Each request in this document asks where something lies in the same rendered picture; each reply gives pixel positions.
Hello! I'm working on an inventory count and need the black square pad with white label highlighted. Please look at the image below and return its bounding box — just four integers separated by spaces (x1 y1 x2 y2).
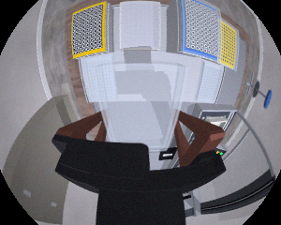
159 147 177 160

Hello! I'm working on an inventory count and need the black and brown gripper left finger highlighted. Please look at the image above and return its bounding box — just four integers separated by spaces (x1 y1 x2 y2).
55 112 107 142

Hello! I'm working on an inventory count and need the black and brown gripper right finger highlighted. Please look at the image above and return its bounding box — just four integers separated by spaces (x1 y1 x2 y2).
174 111 226 167

